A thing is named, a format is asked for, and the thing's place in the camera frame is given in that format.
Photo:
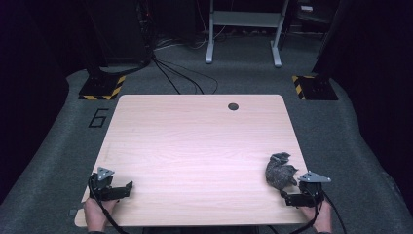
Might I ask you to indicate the black equipment cabinet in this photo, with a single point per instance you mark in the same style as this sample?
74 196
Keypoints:
123 32

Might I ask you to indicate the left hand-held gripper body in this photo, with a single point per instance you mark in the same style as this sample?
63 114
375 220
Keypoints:
101 185

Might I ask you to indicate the person's right hand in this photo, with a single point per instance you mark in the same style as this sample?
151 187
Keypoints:
321 216

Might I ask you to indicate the person's left hand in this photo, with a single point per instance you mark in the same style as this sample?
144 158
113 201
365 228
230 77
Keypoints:
95 211

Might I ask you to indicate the grey speckled cloth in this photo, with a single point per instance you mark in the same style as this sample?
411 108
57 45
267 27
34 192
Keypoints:
280 172

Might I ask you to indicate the small grey square piece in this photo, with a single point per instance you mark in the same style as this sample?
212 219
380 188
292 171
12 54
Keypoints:
72 213

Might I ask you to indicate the white metal desk frame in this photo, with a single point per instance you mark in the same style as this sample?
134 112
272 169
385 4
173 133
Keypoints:
246 19

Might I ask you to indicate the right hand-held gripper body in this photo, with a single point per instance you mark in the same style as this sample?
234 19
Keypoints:
312 191

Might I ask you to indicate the black hazard-striped stand base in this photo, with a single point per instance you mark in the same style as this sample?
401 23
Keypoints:
100 86
319 87

